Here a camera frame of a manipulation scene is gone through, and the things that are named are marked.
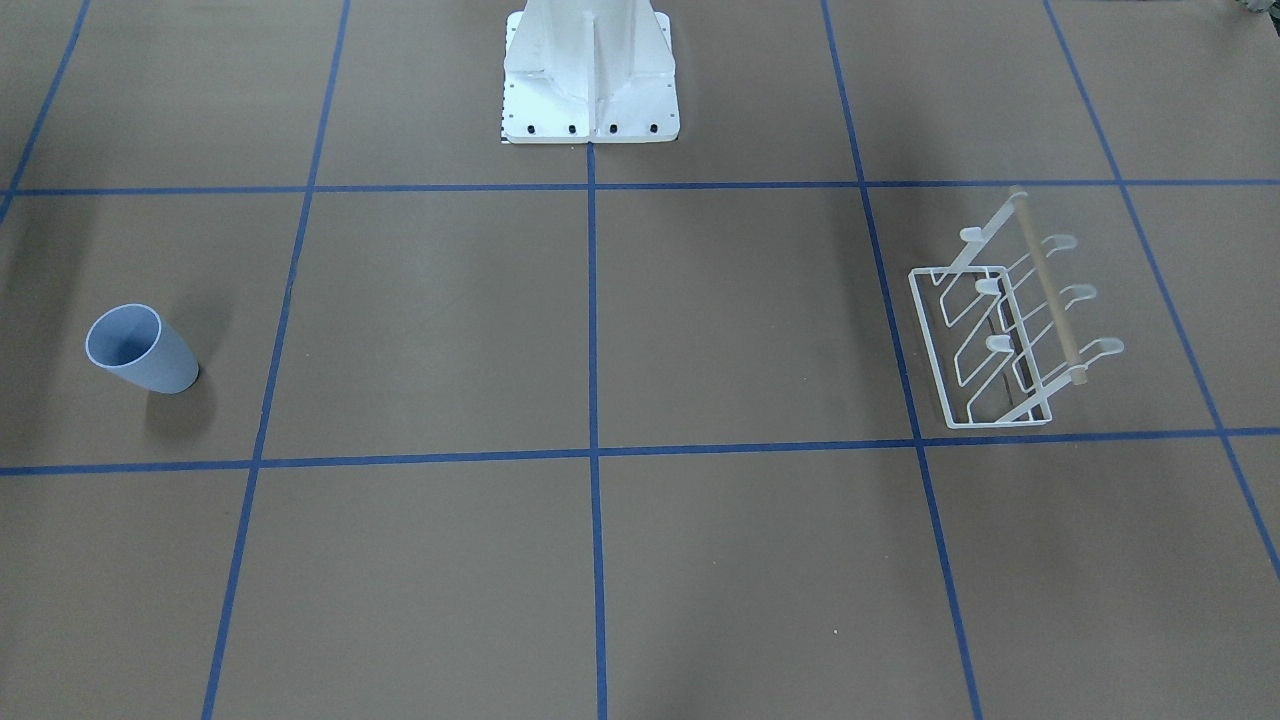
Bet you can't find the white wire cup holder rack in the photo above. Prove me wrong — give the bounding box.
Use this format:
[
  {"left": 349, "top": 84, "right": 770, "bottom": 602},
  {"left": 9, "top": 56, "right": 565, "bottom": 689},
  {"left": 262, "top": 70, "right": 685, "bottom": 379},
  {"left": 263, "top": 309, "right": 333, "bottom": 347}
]
[{"left": 908, "top": 186, "right": 1126, "bottom": 430}]

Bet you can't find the light blue plastic cup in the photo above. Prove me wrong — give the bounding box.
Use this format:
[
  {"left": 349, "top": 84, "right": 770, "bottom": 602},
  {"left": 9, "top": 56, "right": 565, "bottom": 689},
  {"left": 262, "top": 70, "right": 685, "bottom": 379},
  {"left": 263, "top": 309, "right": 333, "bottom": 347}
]
[{"left": 84, "top": 304, "right": 200, "bottom": 395}]

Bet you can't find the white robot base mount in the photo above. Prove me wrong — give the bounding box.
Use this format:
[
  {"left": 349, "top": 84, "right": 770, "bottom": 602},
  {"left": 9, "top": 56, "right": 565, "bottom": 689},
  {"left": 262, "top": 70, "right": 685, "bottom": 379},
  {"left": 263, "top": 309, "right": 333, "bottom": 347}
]
[{"left": 500, "top": 1, "right": 681, "bottom": 145}]

